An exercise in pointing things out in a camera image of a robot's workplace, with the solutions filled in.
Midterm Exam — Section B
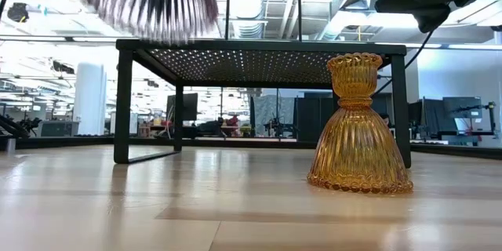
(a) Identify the amber ribbed glass candle holder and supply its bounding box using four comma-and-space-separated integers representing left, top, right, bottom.
306, 52, 414, 195

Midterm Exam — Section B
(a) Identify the pink ribbed glass candle holder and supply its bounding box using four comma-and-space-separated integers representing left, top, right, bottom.
74, 0, 220, 45

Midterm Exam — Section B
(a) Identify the grey flat monitor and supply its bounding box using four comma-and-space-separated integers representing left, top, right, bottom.
442, 96, 483, 119

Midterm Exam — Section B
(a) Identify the thin black vertical rod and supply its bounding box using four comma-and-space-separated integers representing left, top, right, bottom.
224, 0, 232, 41
296, 0, 304, 42

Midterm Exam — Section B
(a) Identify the black partition panel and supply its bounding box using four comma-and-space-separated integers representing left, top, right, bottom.
294, 92, 334, 143

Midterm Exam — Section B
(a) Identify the black perforated metal shelf riser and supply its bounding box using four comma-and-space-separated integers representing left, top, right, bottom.
113, 38, 412, 169

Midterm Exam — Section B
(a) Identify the black computer monitor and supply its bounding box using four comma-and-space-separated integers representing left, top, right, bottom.
166, 93, 199, 122

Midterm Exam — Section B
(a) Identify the white round column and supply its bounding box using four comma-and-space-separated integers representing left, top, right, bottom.
73, 61, 107, 136

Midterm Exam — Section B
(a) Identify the grey cabinet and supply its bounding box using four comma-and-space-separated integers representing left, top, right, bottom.
38, 120, 79, 137

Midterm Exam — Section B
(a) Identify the black ceiling-mounted device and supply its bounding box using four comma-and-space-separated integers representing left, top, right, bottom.
6, 2, 31, 24

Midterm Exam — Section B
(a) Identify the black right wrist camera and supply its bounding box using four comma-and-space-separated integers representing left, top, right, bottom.
411, 4, 452, 35

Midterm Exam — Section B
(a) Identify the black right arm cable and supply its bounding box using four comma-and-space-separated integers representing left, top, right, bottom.
373, 29, 435, 97

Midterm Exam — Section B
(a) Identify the silver corrugated ventilation duct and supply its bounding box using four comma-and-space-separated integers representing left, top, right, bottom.
223, 0, 275, 40

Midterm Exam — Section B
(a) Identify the black table edge rail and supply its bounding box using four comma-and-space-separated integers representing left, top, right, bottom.
0, 136, 502, 162

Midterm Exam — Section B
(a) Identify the grey table corner bracket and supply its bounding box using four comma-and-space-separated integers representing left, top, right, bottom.
0, 136, 19, 153

